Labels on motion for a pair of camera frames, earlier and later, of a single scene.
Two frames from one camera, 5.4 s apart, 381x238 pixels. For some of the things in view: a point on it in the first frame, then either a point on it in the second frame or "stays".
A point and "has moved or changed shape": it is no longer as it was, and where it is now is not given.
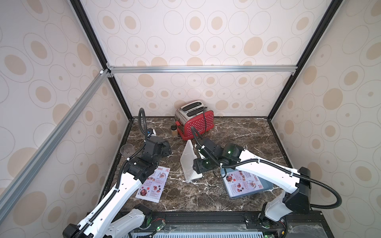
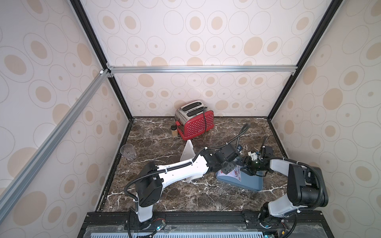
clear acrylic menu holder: [187, 159] stays
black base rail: [222, 224] stays
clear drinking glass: [127, 149] stays
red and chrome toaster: [193, 113] stays
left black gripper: [167, 148] → [228, 167]
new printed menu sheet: [239, 182] has moved or changed shape
